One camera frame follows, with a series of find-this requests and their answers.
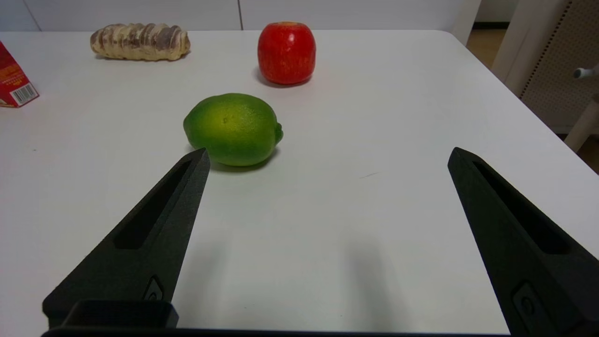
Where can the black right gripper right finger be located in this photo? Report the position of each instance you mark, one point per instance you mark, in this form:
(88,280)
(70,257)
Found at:
(529,243)

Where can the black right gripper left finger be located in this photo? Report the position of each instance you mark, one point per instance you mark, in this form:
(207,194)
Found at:
(140,243)

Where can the green lime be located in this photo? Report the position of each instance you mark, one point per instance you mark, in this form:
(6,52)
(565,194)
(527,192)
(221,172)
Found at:
(233,128)

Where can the white perforated panel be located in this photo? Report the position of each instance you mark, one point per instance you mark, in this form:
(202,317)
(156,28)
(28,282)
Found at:
(547,61)

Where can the striped brown bread loaf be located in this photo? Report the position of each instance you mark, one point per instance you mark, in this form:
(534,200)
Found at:
(140,41)

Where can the red milk carton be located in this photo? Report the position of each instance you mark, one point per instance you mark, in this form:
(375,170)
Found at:
(13,80)

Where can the red apple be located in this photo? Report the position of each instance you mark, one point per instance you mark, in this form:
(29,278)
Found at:
(286,53)

